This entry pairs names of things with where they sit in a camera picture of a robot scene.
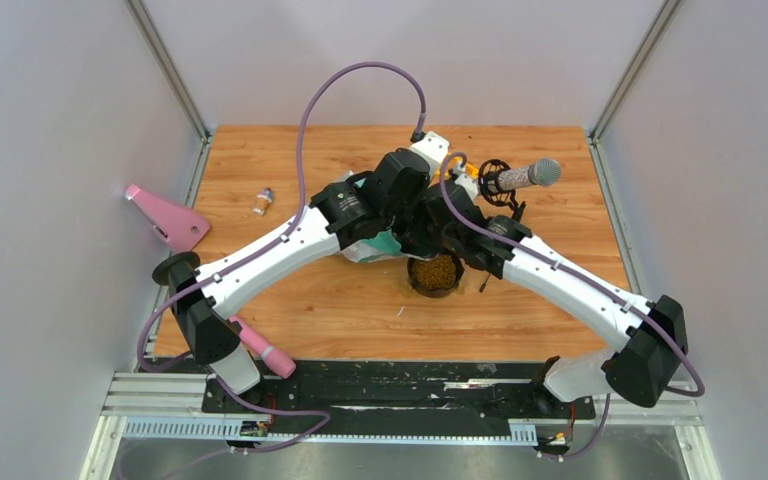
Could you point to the green dog food bag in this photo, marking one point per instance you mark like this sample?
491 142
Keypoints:
384 245

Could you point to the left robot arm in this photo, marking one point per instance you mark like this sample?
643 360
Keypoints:
204 297

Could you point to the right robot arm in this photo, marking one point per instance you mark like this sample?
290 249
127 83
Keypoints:
646 340

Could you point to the brown dog food kibble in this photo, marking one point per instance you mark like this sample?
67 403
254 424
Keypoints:
440 273

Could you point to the black pet bowl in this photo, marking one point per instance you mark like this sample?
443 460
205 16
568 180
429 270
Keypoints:
436 293

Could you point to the yellow green triangular toy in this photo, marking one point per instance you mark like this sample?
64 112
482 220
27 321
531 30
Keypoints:
459 166

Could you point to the small colourful figurine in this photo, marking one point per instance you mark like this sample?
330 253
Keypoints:
263 200

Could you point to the glitter silver microphone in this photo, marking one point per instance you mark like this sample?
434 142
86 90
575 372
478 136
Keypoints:
543 173

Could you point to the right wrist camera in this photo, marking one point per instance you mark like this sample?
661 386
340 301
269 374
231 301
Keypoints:
467 183

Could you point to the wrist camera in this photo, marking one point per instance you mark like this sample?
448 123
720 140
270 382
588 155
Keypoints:
433 148
467 183

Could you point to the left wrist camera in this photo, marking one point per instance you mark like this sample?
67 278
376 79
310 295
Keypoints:
433 148

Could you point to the black mounting rail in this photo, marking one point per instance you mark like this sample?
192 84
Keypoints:
418 399

